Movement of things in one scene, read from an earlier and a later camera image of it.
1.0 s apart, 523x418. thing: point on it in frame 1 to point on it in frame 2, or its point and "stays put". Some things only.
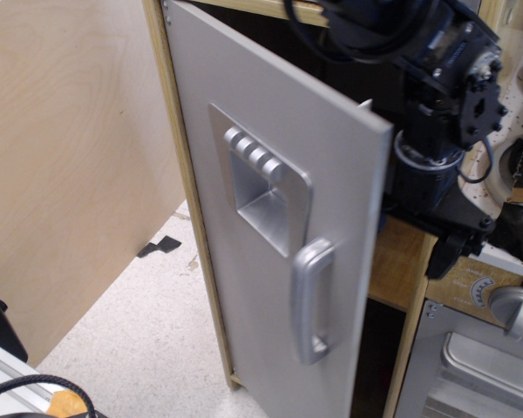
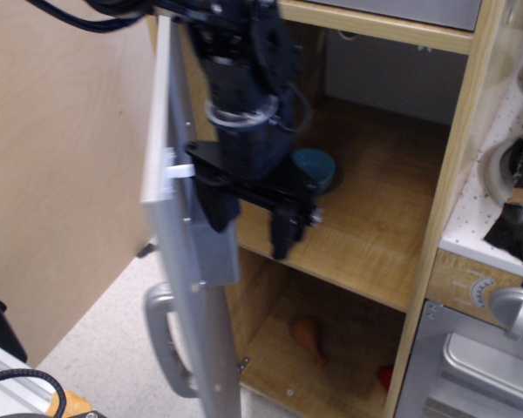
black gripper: (425, 186) to (258, 164)
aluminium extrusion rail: (0, 367) stays put
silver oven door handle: (506, 372) stays put
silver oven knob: (515, 309) stays put
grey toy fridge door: (345, 151) to (173, 202)
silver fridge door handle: (309, 259) to (160, 300)
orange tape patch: (66, 402) stays put
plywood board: (79, 170) stays put
